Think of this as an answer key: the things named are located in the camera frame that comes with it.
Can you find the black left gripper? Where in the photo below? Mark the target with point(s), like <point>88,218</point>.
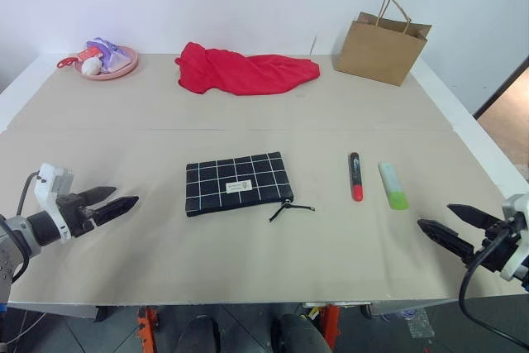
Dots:
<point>76,214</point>

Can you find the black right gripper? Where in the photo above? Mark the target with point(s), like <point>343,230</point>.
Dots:
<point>496,260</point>

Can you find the black grid pencil pouch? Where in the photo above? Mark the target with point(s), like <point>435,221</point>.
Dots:
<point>231,179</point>

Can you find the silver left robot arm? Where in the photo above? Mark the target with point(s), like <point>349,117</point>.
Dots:
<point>6,245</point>

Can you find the white and green highlighter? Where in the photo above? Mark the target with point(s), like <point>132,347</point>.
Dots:
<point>392,183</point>

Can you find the clear plastic bag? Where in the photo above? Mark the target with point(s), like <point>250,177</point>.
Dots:
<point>413,324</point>

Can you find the black and red marker pen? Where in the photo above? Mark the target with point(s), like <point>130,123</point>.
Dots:
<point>355,175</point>

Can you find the orange metal stand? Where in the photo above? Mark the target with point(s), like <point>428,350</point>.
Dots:
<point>328,328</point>
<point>146,330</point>

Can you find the white crumpled ball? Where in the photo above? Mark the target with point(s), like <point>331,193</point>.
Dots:
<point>91,67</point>

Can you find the pink plate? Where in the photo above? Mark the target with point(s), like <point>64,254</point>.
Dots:
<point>130,57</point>

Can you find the purple plastic package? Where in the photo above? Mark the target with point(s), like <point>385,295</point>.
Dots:
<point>109,53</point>

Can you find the red plastic tool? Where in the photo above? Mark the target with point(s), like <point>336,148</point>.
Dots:
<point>87,54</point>

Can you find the dark rounded shape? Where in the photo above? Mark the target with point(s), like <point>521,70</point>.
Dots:
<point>198,334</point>
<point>299,334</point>

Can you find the beige table cover sheet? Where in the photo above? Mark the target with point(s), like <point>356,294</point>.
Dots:
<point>264,254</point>

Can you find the red cloth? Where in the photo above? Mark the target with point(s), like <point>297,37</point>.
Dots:
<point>248,72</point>

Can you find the brown paper bag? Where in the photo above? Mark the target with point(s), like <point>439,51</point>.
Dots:
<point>380,51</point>

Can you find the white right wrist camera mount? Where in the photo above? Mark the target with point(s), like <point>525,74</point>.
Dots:
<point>514,204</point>

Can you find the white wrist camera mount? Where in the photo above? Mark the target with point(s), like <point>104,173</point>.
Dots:
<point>45,179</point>
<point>514,204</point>

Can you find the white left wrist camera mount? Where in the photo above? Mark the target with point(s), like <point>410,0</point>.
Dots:
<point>45,179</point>

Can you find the black door frame strip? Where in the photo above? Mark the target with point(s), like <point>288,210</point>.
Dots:
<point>500,86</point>

